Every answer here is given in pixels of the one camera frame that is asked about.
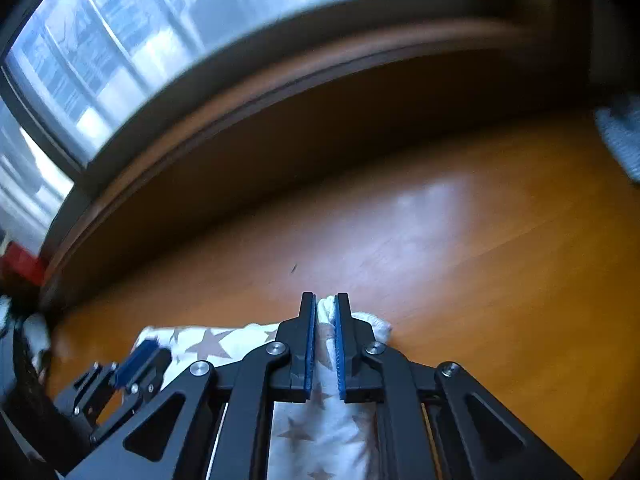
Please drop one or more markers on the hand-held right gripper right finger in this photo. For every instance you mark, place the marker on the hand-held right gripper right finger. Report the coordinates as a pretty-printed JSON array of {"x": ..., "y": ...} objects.
[{"x": 341, "y": 350}]

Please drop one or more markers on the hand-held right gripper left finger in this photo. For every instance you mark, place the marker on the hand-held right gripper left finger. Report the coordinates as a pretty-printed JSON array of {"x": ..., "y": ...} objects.
[{"x": 309, "y": 350}]

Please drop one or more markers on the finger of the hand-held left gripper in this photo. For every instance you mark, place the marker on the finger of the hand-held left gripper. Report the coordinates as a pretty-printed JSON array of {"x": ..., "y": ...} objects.
[{"x": 137, "y": 367}]

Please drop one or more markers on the white star-printed pants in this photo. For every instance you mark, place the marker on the white star-printed pants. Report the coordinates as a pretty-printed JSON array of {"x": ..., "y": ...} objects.
[{"x": 320, "y": 430}]

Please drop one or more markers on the pile of folded grey clothes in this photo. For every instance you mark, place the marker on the pile of folded grey clothes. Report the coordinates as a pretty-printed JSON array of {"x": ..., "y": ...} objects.
[{"x": 37, "y": 340}]

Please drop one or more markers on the red box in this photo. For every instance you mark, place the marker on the red box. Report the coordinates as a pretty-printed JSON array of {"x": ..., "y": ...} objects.
[{"x": 22, "y": 265}]

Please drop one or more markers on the brown wooden window sill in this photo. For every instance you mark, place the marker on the brown wooden window sill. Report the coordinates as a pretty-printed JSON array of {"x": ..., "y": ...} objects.
[{"x": 300, "y": 125}]

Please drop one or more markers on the barred glass window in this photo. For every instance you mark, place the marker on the barred glass window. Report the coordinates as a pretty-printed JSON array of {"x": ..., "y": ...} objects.
[{"x": 200, "y": 25}]

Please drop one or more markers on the grey striped cloth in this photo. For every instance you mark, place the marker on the grey striped cloth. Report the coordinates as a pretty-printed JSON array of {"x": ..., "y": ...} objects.
[{"x": 622, "y": 135}]

